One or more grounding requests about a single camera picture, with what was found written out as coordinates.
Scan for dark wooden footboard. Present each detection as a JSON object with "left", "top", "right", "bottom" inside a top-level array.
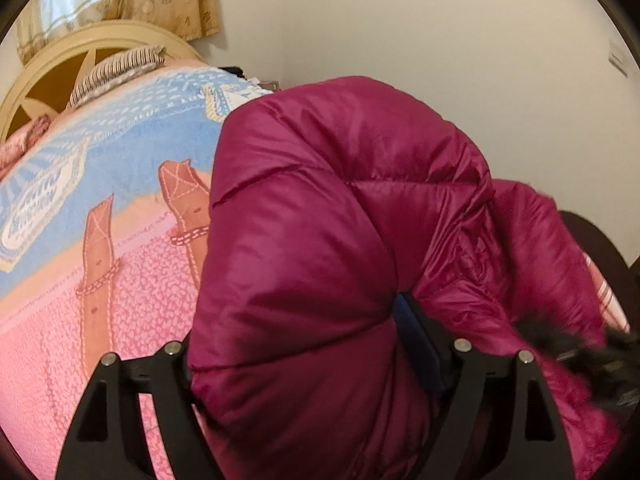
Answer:
[{"left": 561, "top": 211, "right": 639, "bottom": 332}]

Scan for cream wooden headboard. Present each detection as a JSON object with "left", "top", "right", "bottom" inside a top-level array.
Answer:
[{"left": 1, "top": 20, "right": 204, "bottom": 139}]

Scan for folded pink floral quilt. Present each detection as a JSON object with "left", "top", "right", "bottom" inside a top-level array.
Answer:
[{"left": 0, "top": 114, "right": 52, "bottom": 180}]

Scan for magenta puffer down jacket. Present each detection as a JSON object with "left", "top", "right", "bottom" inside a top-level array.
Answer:
[{"left": 188, "top": 77, "right": 604, "bottom": 479}]

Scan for striped pillow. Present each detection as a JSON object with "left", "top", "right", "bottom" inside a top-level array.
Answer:
[{"left": 66, "top": 46, "right": 166, "bottom": 110}]

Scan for dark items beside bed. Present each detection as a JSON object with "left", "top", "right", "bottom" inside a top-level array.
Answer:
[{"left": 220, "top": 66, "right": 281, "bottom": 92}]

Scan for white wall socket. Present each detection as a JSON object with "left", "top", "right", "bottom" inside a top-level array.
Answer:
[{"left": 608, "top": 41, "right": 629, "bottom": 77}]

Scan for red white plaid sheet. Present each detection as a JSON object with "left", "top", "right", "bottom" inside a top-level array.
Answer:
[{"left": 582, "top": 252, "right": 630, "bottom": 334}]

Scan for blue pink printed bed blanket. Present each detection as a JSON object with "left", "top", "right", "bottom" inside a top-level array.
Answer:
[{"left": 1, "top": 63, "right": 262, "bottom": 479}]

